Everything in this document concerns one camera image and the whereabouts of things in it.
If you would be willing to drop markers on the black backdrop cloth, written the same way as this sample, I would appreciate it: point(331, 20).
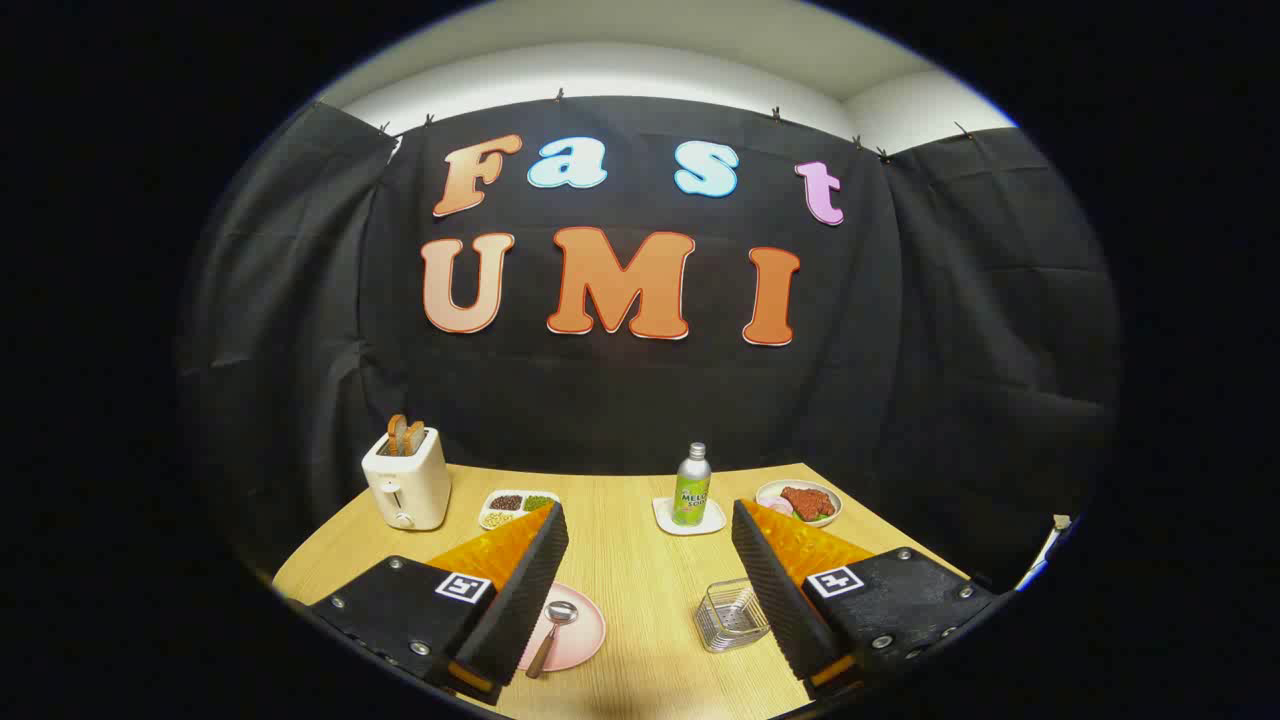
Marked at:
point(620, 400)

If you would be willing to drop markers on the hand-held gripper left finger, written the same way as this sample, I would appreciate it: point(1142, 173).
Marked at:
point(530, 590)

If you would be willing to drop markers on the pink plate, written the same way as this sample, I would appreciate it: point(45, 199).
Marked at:
point(585, 635)

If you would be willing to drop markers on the white square coaster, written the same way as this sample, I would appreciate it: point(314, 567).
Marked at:
point(665, 515)

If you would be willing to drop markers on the toasted bread slice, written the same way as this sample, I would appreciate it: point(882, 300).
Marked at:
point(397, 435)
point(415, 438)

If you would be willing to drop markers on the white toaster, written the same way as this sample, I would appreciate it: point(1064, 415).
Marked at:
point(410, 480)

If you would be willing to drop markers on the green drink bottle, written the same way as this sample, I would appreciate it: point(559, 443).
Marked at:
point(692, 490)

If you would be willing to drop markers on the white bowl with meat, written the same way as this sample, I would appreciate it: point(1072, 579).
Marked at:
point(805, 500)

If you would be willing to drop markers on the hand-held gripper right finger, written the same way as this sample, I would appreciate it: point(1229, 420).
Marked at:
point(775, 590)

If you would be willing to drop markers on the white divided dish with beans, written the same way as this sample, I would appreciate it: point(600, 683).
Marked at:
point(505, 503)

